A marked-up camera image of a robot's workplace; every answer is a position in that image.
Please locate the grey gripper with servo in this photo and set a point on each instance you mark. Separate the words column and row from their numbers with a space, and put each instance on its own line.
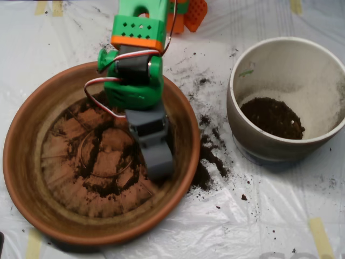
column 151, row 127

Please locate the dark soil pile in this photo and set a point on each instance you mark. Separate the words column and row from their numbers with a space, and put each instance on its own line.
column 99, row 186

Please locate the dark soil heap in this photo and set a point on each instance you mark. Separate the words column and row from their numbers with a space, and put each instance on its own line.
column 272, row 121

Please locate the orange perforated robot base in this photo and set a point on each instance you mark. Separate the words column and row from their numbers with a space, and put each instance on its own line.
column 194, row 16

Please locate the spilled dark soil patch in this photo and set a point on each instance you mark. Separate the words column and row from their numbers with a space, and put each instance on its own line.
column 202, row 175

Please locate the white ceramic pot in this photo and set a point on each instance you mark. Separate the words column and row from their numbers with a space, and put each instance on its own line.
column 258, row 148

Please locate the terracotta plant saucer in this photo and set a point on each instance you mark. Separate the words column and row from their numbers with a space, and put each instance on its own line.
column 24, row 172

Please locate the clear plastic cover sheet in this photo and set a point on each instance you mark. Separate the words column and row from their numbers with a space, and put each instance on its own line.
column 242, row 229

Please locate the beige masking tape strip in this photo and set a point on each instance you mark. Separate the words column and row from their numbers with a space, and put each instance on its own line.
column 33, row 245
column 320, row 237
column 296, row 6
column 57, row 8
column 40, row 7

